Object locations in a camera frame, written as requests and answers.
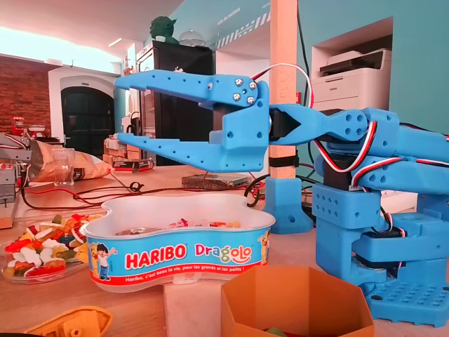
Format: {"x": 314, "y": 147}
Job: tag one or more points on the clear drinking glass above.
{"x": 64, "y": 172}

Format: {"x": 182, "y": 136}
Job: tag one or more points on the glass dome cover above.
{"x": 191, "y": 38}

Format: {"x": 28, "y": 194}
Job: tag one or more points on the clear plastic plate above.
{"x": 45, "y": 277}

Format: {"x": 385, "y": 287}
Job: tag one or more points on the green gummy candy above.
{"x": 275, "y": 331}

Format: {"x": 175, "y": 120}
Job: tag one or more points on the grey metal device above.
{"x": 7, "y": 182}

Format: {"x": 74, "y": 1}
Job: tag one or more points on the blue post base mount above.
{"x": 284, "y": 207}

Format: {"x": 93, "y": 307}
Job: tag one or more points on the orange hexagonal box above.
{"x": 298, "y": 298}

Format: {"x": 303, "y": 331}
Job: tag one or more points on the black arched door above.
{"x": 87, "y": 119}

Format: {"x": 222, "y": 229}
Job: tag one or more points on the white power strip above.
{"x": 400, "y": 201}

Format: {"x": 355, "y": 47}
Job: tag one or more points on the cardboard boxes stack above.
{"x": 119, "y": 154}

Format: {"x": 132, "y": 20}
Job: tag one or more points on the Haribo Dragolo candy tub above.
{"x": 158, "y": 252}

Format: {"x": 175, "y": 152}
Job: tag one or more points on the black fridge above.
{"x": 182, "y": 59}

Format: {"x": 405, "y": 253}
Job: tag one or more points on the metal mesh power supply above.
{"x": 214, "y": 180}

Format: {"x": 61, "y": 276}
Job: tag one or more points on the green Yoda head figure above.
{"x": 163, "y": 29}

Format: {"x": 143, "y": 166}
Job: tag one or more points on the white fridge sticker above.
{"x": 178, "y": 69}

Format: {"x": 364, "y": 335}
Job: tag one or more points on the small wrapped candies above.
{"x": 196, "y": 223}

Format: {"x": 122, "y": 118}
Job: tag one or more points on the black kettle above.
{"x": 133, "y": 123}

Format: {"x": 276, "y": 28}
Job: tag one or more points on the white office printer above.
{"x": 350, "y": 84}

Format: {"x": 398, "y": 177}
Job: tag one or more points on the blue 3D-printed robot arm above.
{"x": 350, "y": 210}

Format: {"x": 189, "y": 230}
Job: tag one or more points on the colourful gummy candy pile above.
{"x": 42, "y": 252}

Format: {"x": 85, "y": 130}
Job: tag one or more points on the red and black flat box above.
{"x": 133, "y": 165}

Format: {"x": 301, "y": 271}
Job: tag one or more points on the wooden post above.
{"x": 284, "y": 35}

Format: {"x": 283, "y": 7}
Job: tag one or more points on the red kitchen scale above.
{"x": 36, "y": 130}

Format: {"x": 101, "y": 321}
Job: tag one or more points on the orange plastic printed part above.
{"x": 77, "y": 323}

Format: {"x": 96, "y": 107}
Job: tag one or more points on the red popcorn machine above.
{"x": 17, "y": 126}

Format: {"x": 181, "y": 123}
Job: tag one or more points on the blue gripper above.
{"x": 242, "y": 131}

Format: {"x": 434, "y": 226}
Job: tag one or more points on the brown paper snack bag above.
{"x": 87, "y": 166}

